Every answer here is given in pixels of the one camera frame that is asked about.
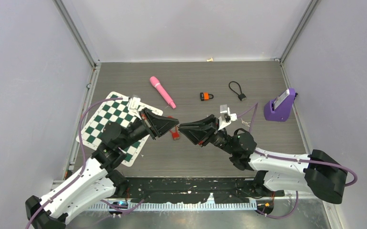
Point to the orange black padlock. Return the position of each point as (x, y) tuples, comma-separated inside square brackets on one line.
[(206, 96)]

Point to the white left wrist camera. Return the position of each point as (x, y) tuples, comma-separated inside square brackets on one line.
[(133, 106)]

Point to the red cable padlock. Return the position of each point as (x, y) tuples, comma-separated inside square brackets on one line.
[(175, 133)]

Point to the pink toy microphone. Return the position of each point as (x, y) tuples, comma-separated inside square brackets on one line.
[(157, 85)]

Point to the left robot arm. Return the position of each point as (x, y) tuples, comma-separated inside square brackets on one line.
[(98, 178)]

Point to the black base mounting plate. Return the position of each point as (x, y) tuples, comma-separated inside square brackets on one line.
[(193, 190)]

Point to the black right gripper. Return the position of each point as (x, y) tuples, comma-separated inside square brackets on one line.
[(197, 131)]

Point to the black cable padlock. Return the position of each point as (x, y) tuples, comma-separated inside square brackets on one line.
[(241, 96)]

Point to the small silver keys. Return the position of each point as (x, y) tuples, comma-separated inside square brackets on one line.
[(247, 124)]

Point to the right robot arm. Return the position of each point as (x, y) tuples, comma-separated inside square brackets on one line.
[(317, 172)]

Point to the green white chessboard mat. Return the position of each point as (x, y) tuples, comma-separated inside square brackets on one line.
[(112, 111)]

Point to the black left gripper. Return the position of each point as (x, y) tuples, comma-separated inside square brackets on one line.
[(155, 124)]

